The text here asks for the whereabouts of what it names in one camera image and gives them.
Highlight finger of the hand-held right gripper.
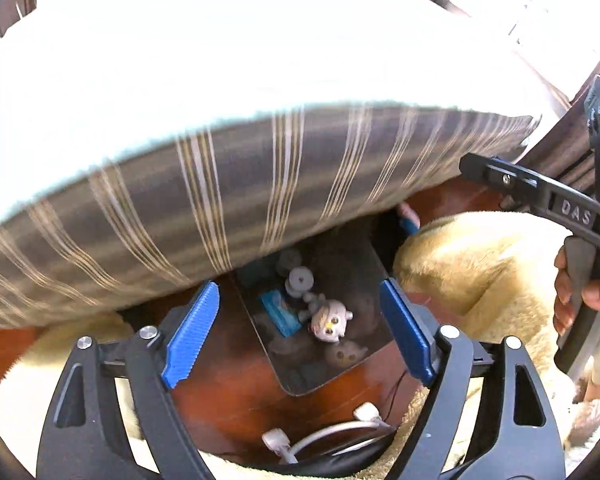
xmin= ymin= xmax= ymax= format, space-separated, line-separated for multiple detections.
xmin=459 ymin=152 xmax=599 ymax=237
xmin=489 ymin=156 xmax=594 ymax=206

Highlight small white doll head toy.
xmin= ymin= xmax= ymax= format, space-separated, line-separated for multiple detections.
xmin=307 ymin=299 xmax=354 ymax=344

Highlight white charger cable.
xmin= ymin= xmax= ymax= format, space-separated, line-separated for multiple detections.
xmin=262 ymin=402 xmax=396 ymax=464

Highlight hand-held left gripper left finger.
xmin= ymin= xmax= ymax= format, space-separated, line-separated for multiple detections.
xmin=36 ymin=280 xmax=221 ymax=480

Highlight blue packet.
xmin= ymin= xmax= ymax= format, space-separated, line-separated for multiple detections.
xmin=260 ymin=290 xmax=304 ymax=339

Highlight cartoon printed bedsheet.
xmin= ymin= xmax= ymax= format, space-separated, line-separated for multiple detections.
xmin=0 ymin=0 xmax=571 ymax=241

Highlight clear plastic storage bin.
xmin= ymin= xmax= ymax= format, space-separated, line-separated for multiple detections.
xmin=232 ymin=220 xmax=396 ymax=397

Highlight plaid covered mattress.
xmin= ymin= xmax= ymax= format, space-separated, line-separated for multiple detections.
xmin=0 ymin=105 xmax=543 ymax=331

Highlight grey round toy part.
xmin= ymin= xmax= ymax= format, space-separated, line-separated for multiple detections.
xmin=284 ymin=267 xmax=316 ymax=307

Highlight window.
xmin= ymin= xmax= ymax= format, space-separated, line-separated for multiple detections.
xmin=455 ymin=0 xmax=600 ymax=86

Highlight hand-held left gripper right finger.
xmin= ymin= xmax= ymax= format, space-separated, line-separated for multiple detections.
xmin=379 ymin=278 xmax=567 ymax=480

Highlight yellow fluffy rug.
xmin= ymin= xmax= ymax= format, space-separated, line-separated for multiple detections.
xmin=200 ymin=210 xmax=598 ymax=480
xmin=0 ymin=310 xmax=148 ymax=463

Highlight pink and blue toy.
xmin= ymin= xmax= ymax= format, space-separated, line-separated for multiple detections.
xmin=397 ymin=202 xmax=422 ymax=236

